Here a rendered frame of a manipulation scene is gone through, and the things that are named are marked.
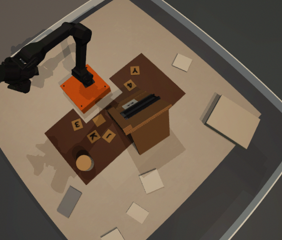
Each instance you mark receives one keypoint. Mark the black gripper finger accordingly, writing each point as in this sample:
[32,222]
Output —
[14,88]

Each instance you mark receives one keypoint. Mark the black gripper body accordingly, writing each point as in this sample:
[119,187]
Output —
[24,85]

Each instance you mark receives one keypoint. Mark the white paper ticket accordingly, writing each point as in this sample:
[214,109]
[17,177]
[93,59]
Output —
[129,104]

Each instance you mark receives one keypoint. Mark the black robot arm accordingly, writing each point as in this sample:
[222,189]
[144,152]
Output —
[13,69]

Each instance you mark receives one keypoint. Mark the grey cylindrical canister with brown lid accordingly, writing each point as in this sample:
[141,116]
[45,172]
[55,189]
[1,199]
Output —
[84,163]

